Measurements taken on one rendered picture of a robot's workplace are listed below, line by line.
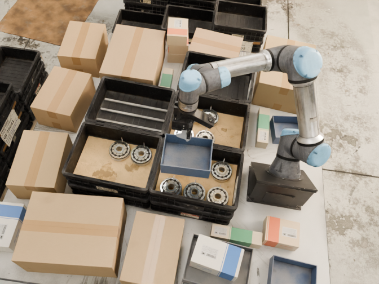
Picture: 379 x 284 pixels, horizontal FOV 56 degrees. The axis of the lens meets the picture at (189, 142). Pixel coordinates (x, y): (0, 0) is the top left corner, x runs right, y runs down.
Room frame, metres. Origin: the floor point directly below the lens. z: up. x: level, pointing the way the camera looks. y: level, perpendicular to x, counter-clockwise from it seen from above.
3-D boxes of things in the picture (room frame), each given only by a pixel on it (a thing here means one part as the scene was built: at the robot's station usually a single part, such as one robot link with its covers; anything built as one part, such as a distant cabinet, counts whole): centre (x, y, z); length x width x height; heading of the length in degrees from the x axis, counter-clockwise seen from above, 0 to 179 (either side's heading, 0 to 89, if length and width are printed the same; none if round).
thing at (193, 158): (0.74, 0.00, 1.10); 0.20 x 0.15 x 0.07; 90
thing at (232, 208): (0.76, -0.06, 0.92); 0.40 x 0.30 x 0.02; 85
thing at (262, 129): (1.19, -0.40, 0.73); 0.24 x 0.06 x 0.06; 177
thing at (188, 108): (0.83, 0.02, 1.34); 0.08 x 0.08 x 0.05
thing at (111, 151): (0.87, 0.34, 0.86); 0.10 x 0.10 x 0.01
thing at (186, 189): (0.69, -0.05, 0.86); 0.10 x 0.10 x 0.01
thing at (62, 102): (1.19, 0.72, 0.78); 0.30 x 0.22 x 0.16; 173
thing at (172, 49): (1.72, 0.14, 0.81); 0.16 x 0.12 x 0.07; 7
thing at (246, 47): (2.16, -0.29, 0.41); 0.31 x 0.02 x 0.16; 88
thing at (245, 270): (0.38, -0.19, 0.82); 0.27 x 0.20 x 0.05; 82
